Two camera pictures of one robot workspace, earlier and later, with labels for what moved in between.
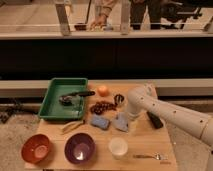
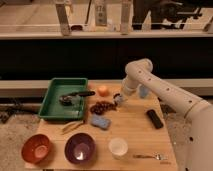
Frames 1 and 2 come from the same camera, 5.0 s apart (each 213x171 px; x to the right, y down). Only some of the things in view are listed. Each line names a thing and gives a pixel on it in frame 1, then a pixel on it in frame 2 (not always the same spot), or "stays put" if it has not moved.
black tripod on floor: [11, 105] stays put
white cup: [118, 147] stays put
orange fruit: [103, 91] stays put
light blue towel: [120, 121] -> [118, 99]
